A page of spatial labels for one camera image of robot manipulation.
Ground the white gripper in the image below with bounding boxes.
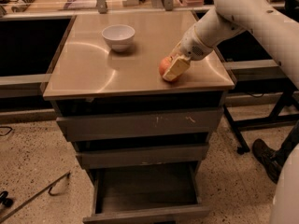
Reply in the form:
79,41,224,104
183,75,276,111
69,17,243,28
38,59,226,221
162,26,213,82

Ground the red apple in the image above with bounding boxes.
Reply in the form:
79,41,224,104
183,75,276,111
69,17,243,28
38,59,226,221
159,57,172,77

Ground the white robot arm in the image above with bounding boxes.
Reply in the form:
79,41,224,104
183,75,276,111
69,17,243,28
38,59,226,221
159,0,299,224

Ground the top grey drawer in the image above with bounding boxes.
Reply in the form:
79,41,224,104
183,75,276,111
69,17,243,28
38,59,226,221
57,108,222,142

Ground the grey drawer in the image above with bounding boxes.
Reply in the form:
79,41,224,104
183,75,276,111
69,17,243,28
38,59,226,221
57,108,222,142
83,162,210,224
76,143,209,169

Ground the grey drawer cabinet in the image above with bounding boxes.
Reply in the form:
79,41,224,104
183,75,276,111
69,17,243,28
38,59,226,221
42,10,235,224

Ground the middle grey drawer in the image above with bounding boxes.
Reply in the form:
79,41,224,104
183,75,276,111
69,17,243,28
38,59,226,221
76,143,209,169

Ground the bottom grey drawer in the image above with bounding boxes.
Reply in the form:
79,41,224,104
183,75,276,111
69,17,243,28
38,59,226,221
83,162,210,224

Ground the white bowl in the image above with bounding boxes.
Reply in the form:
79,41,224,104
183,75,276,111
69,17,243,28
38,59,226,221
102,24,135,52

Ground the brown shoe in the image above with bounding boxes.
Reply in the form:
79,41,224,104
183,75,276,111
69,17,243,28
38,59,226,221
252,139,282,184

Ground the jeans leg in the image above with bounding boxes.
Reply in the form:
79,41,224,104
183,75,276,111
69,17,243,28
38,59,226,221
275,121,299,166

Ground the metal rod with hook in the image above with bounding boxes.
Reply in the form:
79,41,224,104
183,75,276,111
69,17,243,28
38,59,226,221
0,171,71,224

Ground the black object on floor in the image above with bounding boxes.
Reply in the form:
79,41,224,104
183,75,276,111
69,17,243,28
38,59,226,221
0,191,13,207

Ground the black table leg frame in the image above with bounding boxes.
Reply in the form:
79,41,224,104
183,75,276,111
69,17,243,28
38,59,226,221
223,78,299,155

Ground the black cable on floor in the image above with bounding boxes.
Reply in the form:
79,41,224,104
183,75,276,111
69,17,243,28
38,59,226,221
0,126,14,138

